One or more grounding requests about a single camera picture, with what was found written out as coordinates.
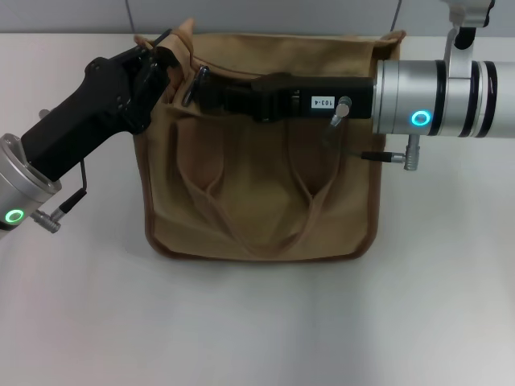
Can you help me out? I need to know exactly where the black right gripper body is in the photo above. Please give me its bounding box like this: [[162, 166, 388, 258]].
[[287, 76, 377, 121]]

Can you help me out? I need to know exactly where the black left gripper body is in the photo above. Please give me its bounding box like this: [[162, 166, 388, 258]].
[[20, 47, 162, 180]]

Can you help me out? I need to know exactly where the silver metal zipper pull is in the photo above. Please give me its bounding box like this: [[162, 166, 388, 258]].
[[181, 65, 211, 108]]

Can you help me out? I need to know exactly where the khaki canvas food bag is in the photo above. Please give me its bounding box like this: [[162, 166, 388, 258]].
[[134, 16, 406, 263]]

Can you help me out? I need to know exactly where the left gripper cable with plug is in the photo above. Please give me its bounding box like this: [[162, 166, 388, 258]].
[[31, 158, 89, 233]]

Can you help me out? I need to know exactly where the gripper cable with plug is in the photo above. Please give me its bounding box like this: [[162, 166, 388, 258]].
[[31, 158, 89, 233], [323, 95, 422, 172]]

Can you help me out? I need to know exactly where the right gripper cable with plug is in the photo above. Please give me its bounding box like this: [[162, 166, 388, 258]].
[[323, 95, 422, 172]]

